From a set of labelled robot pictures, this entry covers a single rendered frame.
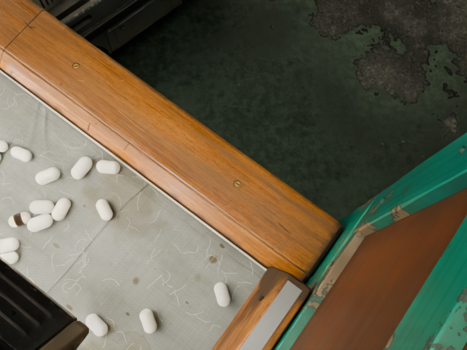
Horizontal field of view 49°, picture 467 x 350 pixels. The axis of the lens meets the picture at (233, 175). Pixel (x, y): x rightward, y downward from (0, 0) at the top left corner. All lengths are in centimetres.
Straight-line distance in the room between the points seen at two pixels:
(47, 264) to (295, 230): 36
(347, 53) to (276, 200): 107
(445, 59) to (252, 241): 125
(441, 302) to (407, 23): 165
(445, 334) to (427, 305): 4
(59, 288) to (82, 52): 36
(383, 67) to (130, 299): 125
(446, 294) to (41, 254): 63
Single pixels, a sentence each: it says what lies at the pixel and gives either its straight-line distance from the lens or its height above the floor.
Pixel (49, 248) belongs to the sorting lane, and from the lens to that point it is 81.
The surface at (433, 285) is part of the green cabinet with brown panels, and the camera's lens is 31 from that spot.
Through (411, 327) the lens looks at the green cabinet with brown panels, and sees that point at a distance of 30.
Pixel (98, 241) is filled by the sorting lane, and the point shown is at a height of 74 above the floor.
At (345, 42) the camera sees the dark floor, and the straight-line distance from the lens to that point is 179.
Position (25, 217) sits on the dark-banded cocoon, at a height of 76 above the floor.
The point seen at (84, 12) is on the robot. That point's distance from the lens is 142.
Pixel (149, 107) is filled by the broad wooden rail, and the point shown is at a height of 76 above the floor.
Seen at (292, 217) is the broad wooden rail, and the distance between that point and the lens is 77.
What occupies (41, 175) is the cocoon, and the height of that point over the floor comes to 76.
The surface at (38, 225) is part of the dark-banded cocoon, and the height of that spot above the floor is 76.
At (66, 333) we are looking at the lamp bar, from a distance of 45.
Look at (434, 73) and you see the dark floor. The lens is 183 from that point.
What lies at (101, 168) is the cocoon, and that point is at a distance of 80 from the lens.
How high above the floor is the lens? 151
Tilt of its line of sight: 75 degrees down
